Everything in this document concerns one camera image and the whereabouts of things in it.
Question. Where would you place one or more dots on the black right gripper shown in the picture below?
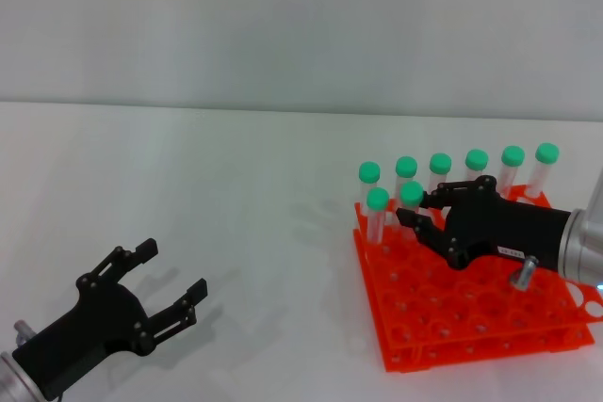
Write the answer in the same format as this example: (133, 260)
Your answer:
(509, 230)

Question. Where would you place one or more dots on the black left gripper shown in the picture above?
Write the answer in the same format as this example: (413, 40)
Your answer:
(94, 326)

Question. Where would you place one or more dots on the clear test tube green cap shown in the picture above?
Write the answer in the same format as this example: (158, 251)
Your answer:
(378, 198)
(476, 159)
(411, 192)
(547, 152)
(513, 155)
(440, 163)
(369, 171)
(406, 165)

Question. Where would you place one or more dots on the orange test tube rack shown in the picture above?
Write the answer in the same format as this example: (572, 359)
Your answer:
(461, 317)

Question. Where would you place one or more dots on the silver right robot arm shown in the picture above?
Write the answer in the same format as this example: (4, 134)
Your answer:
(586, 246)

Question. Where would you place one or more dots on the silver right wrist connector plug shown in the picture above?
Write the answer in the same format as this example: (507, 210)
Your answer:
(524, 272)

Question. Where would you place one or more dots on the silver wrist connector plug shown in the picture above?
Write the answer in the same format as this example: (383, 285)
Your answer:
(524, 272)
(21, 330)

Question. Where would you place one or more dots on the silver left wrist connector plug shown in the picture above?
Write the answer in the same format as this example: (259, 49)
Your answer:
(21, 330)

